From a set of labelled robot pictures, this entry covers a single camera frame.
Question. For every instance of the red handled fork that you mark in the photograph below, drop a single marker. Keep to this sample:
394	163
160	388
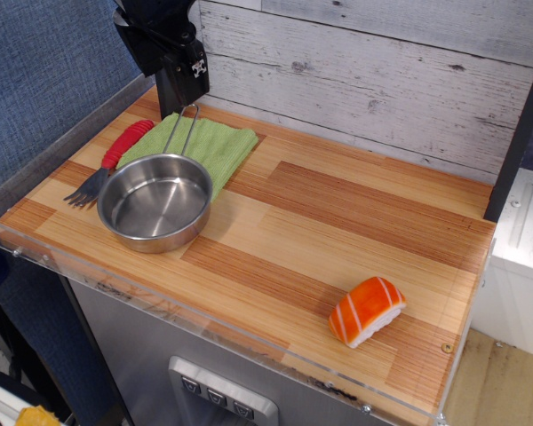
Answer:
88	191

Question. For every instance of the white box on right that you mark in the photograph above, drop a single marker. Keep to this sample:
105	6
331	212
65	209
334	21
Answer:
503	308

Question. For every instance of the yellow object bottom left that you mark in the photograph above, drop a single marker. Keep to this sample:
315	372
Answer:
36	416

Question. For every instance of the stainless steel pot with handle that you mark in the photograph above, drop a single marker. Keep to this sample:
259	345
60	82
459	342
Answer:
157	203

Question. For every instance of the black right frame post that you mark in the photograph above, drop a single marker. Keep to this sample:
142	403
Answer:
512	162

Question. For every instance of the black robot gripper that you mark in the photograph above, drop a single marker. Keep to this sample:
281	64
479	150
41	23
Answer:
152	29

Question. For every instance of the steel cabinet control panel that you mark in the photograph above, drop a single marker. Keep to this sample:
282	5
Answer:
206	398

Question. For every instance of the orange and white salmon sushi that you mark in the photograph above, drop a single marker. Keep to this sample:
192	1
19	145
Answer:
365	310

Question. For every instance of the clear acrylic table guard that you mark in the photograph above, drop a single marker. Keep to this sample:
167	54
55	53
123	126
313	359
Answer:
303	221

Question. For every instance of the green folded cloth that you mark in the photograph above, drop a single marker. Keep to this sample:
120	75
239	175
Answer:
219	148

